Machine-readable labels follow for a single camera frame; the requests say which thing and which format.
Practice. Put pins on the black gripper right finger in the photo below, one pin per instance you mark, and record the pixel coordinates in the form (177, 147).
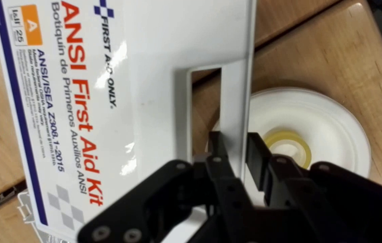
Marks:
(326, 206)

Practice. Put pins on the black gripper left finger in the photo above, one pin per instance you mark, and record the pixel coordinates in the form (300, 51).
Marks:
(226, 202)

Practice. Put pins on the white first aid kit box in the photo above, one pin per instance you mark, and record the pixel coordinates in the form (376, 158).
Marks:
(155, 44)

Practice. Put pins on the yellowish clear tape roll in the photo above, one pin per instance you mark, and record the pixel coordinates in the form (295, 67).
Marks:
(300, 145)

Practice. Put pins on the white round plate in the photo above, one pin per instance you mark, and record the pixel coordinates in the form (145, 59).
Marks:
(330, 121)

